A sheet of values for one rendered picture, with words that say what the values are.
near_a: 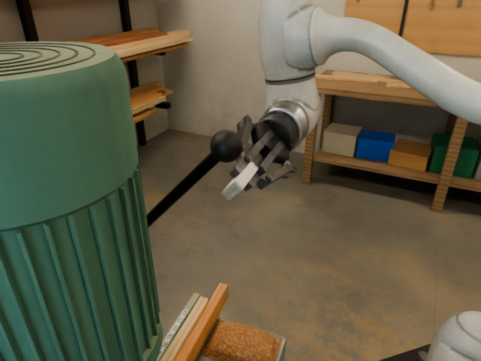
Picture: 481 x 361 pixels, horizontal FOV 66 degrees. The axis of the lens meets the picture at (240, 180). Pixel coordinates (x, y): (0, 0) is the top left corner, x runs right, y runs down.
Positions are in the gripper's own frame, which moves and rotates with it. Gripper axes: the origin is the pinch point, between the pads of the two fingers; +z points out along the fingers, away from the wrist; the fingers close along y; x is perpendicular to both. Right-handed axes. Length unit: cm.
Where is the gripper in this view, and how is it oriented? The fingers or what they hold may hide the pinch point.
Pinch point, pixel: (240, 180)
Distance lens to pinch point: 52.1
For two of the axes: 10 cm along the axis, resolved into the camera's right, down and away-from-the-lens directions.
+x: 6.4, -5.3, -5.5
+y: -6.8, -7.2, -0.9
